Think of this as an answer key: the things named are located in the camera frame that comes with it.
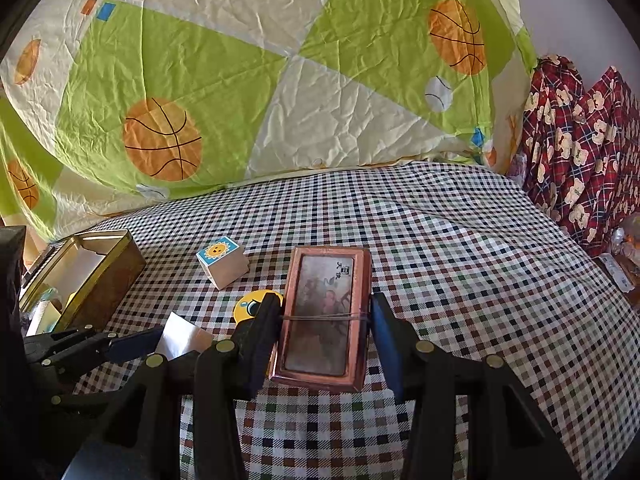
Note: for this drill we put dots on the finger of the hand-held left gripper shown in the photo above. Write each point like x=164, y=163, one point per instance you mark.
x=132, y=346
x=100, y=385

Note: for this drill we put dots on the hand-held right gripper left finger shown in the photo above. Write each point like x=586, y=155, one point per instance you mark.
x=260, y=355

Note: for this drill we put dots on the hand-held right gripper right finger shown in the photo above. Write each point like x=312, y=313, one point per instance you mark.
x=387, y=345

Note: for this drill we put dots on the small white box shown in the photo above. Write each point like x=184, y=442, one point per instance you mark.
x=180, y=335

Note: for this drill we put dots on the yellow emoji face block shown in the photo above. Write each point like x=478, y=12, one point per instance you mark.
x=247, y=307

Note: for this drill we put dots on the copper framed rectangular box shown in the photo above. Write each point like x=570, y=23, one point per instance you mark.
x=320, y=350

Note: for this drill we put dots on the gold rectangular tin box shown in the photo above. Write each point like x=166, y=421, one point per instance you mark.
x=120, y=270

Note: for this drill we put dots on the white block with sun print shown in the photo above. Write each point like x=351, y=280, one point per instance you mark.
x=222, y=265

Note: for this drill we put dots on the checkered bed sheet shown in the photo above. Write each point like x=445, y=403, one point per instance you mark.
x=450, y=260

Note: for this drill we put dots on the white plastic device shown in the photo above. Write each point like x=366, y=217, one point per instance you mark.
x=615, y=272

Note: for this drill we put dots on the clear plastic bottle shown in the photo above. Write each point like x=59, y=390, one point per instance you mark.
x=625, y=242

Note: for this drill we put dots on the red plaid bear print cloth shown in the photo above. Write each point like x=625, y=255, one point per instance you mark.
x=580, y=150

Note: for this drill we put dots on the green basketball print quilt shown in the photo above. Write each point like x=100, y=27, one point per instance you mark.
x=225, y=60

